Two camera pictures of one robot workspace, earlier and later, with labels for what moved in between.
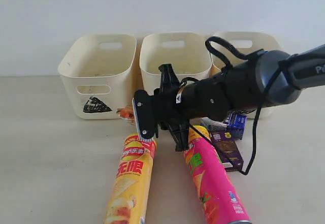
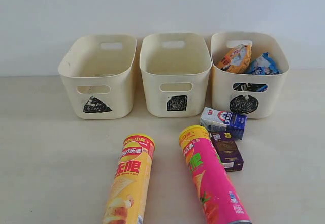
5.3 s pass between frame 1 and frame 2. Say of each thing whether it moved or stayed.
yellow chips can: stayed
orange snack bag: moved
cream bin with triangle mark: stayed
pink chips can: stayed
